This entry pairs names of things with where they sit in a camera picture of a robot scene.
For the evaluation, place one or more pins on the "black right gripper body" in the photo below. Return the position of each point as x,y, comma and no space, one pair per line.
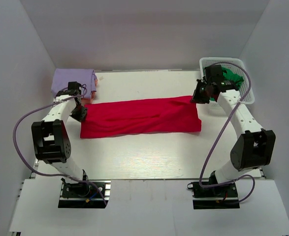
201,94

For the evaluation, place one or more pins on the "red t-shirt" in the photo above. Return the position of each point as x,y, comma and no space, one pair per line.
158,115

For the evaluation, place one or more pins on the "white plastic basket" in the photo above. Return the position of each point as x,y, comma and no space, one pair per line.
231,70

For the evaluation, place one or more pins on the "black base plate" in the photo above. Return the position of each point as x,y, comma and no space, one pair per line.
78,195
222,197

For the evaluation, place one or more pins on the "folded lavender t-shirt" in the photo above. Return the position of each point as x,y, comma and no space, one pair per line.
62,77

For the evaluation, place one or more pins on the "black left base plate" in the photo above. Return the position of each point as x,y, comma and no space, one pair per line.
78,195

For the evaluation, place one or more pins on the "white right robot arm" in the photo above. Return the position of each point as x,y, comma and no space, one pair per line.
254,146

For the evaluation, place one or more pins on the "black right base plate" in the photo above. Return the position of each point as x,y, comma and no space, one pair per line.
222,197

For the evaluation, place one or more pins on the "folded peach t-shirt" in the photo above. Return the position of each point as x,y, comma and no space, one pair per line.
88,99

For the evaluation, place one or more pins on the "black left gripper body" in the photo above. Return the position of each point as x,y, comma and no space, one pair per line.
79,112

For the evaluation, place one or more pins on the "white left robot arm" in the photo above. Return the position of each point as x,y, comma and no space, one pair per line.
50,139

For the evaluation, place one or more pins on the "crumpled green t-shirt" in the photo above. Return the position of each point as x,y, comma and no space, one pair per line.
220,80

